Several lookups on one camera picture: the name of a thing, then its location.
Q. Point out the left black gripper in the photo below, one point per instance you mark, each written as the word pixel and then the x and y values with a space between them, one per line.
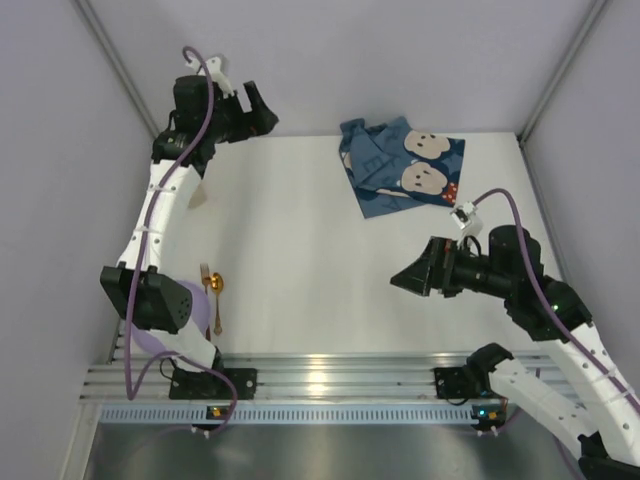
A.
pixel 245 118

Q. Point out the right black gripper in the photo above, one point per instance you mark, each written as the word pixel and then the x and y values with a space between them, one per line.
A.
pixel 446 267

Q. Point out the beige cup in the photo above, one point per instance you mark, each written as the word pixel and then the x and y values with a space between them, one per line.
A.
pixel 198 198

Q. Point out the blue cartoon bear placemat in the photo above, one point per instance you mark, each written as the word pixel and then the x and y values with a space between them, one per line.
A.
pixel 393 167

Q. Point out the copper fork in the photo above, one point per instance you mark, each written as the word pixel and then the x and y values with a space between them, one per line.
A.
pixel 205 276

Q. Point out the gold spoon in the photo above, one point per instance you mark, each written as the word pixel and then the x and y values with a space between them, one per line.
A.
pixel 217 286

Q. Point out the purple plastic plate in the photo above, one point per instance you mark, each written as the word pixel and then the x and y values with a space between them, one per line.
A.
pixel 197 312

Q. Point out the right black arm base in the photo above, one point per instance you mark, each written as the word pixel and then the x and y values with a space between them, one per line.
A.
pixel 455 382

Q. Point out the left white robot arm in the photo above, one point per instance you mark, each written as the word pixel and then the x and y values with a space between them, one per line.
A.
pixel 137 285

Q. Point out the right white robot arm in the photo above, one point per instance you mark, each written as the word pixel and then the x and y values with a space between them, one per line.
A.
pixel 601 428

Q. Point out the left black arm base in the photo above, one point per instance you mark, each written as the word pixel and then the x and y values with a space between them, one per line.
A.
pixel 186 385

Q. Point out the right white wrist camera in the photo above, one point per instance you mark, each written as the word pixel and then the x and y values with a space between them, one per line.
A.
pixel 466 218

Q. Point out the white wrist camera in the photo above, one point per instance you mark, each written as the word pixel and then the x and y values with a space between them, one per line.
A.
pixel 466 218
pixel 217 67

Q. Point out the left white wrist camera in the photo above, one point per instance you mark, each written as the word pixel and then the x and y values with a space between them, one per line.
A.
pixel 217 67

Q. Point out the aluminium mounting rail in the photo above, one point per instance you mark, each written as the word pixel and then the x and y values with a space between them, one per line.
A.
pixel 319 377

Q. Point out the slotted cable duct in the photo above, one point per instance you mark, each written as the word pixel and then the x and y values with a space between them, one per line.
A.
pixel 303 414

